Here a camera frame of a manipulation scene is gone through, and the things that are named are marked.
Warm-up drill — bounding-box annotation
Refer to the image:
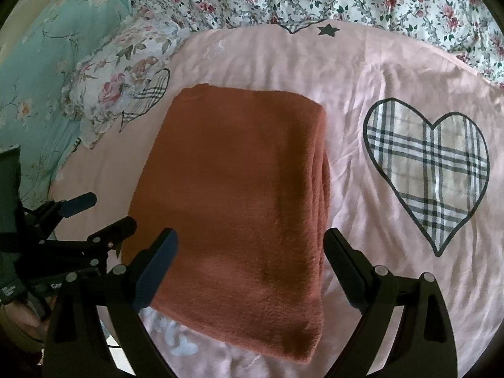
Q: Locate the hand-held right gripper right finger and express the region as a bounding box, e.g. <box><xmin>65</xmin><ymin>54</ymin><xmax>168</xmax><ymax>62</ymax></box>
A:
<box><xmin>323</xmin><ymin>227</ymin><xmax>459</xmax><ymax>378</ymax></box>

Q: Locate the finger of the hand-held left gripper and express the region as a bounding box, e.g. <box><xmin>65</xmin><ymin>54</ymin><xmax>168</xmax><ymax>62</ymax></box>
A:
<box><xmin>37</xmin><ymin>216</ymin><xmax>138</xmax><ymax>280</ymax></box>
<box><xmin>21</xmin><ymin>192</ymin><xmax>98</xmax><ymax>241</ymax></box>

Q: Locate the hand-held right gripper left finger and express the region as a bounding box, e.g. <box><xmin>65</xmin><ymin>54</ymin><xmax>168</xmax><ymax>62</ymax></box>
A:
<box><xmin>43</xmin><ymin>227</ymin><xmax>179</xmax><ymax>378</ymax></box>

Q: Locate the rust brown cloth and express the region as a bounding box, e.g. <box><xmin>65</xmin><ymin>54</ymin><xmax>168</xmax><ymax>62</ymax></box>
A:
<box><xmin>121</xmin><ymin>83</ymin><xmax>332</xmax><ymax>366</ymax></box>

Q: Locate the floral pillow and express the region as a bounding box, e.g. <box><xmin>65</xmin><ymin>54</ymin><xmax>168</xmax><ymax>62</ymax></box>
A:
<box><xmin>61</xmin><ymin>18</ymin><xmax>192</xmax><ymax>150</ymax></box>

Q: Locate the teal floral blanket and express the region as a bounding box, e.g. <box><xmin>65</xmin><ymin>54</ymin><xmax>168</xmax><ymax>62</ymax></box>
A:
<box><xmin>0</xmin><ymin>0</ymin><xmax>135</xmax><ymax>205</ymax></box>

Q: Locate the pink heart print bed sheet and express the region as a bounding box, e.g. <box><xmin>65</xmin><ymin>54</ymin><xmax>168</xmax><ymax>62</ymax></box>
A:
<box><xmin>47</xmin><ymin>20</ymin><xmax>504</xmax><ymax>378</ymax></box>

